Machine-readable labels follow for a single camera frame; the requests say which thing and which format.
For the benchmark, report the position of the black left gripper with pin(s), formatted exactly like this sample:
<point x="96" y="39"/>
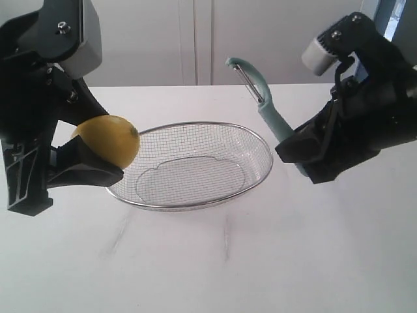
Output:
<point x="33" y="93"/>

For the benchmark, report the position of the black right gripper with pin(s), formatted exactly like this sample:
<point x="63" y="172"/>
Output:
<point x="373" y="106"/>

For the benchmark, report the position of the yellow lemon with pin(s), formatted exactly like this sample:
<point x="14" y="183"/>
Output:
<point x="112" y="138"/>

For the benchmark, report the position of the teal handled peeler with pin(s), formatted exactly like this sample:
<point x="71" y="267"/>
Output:
<point x="256" y="84"/>

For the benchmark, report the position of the oval steel mesh basket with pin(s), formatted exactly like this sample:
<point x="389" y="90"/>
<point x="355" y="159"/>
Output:
<point x="192" y="165"/>

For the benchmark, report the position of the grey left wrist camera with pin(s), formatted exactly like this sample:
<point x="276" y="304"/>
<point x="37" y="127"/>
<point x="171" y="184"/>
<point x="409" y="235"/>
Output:
<point x="88" y="55"/>

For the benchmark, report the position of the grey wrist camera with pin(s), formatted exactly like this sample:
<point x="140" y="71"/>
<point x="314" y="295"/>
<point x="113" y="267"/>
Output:
<point x="317" y="59"/>
<point x="88" y="55"/>

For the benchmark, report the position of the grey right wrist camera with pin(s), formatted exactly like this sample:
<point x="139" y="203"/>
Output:
<point x="317" y="59"/>

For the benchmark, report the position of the dark window frame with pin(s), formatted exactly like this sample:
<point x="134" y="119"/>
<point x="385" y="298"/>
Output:
<point x="396" y="21"/>

